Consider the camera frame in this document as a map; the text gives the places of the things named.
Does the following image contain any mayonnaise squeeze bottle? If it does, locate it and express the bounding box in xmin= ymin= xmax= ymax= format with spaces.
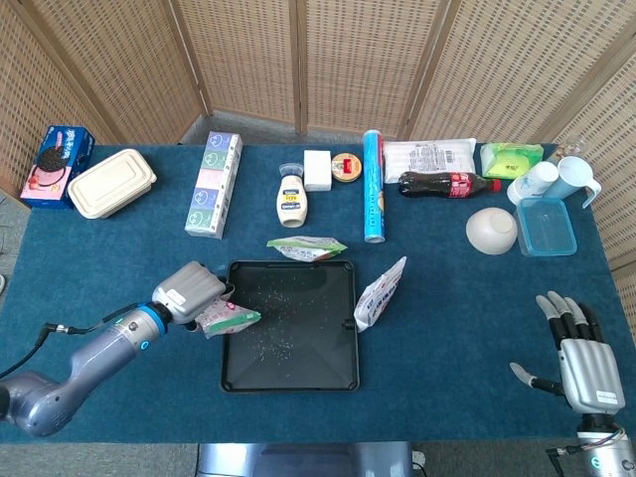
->
xmin=275 ymin=163 xmax=312 ymax=229

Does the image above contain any green wet wipes pack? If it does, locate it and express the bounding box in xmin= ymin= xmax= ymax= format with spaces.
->
xmin=479 ymin=142 xmax=545 ymax=180

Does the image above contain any white blue red packet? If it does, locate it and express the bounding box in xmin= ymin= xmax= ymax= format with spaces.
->
xmin=353 ymin=255 xmax=407 ymax=333

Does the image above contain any white plastic bottle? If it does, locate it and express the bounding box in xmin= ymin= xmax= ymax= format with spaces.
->
xmin=506 ymin=160 xmax=560 ymax=206

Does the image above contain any blue cling film tube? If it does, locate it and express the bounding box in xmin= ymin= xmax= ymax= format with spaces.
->
xmin=362 ymin=129 xmax=388 ymax=244

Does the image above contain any light blue handled cup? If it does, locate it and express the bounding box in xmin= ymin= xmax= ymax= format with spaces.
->
xmin=541 ymin=156 xmax=602 ymax=209

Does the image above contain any beige bowl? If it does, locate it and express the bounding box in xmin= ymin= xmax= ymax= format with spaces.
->
xmin=465 ymin=207 xmax=519 ymax=256

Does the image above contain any black plastic tray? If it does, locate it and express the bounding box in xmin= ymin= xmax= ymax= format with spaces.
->
xmin=219 ymin=258 xmax=362 ymax=395

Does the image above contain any blue clear plastic container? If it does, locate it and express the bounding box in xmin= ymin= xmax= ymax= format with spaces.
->
xmin=515 ymin=197 xmax=578 ymax=258

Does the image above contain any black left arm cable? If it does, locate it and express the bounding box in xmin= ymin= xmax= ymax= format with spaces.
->
xmin=0 ymin=305 xmax=143 ymax=380

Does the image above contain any wicker folding screen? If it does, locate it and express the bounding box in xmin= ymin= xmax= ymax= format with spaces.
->
xmin=0 ymin=0 xmax=636 ymax=384

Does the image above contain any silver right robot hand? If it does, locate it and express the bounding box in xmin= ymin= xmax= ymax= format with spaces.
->
xmin=509 ymin=290 xmax=626 ymax=414

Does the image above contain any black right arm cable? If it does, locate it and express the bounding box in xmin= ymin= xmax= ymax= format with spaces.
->
xmin=546 ymin=445 xmax=587 ymax=466

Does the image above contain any small white box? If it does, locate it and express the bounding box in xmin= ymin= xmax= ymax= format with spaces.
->
xmin=303 ymin=149 xmax=333 ymax=193

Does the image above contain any white labelled plastic packet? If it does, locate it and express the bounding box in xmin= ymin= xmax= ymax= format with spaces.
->
xmin=383 ymin=137 xmax=477 ymax=185

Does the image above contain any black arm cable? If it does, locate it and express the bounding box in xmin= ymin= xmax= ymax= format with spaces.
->
xmin=0 ymin=305 xmax=143 ymax=380
xmin=546 ymin=445 xmax=587 ymax=466

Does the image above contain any round yellow red tin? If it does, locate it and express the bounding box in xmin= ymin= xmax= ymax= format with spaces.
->
xmin=330 ymin=152 xmax=365 ymax=184

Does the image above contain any green white seasoning packet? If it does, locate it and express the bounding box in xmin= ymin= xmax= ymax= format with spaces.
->
xmin=265 ymin=235 xmax=348 ymax=263

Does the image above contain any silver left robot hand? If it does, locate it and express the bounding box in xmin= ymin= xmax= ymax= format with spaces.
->
xmin=151 ymin=260 xmax=235 ymax=330

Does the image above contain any clear glass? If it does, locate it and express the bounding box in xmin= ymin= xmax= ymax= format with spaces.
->
xmin=558 ymin=136 xmax=590 ymax=160

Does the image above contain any pink green seasoning packet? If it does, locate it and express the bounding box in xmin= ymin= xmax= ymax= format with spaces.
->
xmin=194 ymin=296 xmax=262 ymax=340

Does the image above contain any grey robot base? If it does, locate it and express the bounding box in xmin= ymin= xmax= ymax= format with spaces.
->
xmin=196 ymin=441 xmax=416 ymax=477

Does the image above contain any blue table cloth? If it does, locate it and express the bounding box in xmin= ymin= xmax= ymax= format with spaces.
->
xmin=0 ymin=143 xmax=636 ymax=445

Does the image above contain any blue cookie box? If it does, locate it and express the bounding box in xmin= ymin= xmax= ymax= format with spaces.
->
xmin=19 ymin=124 xmax=96 ymax=210

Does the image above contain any long pastel tissue pack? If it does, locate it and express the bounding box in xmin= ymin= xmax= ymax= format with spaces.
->
xmin=184 ymin=130 xmax=244 ymax=240

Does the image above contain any beige lidded lunch box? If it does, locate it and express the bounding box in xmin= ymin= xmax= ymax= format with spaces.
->
xmin=67 ymin=148 xmax=158 ymax=220

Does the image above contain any cola bottle red label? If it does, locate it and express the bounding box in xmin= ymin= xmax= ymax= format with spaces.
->
xmin=397 ymin=171 xmax=503 ymax=200

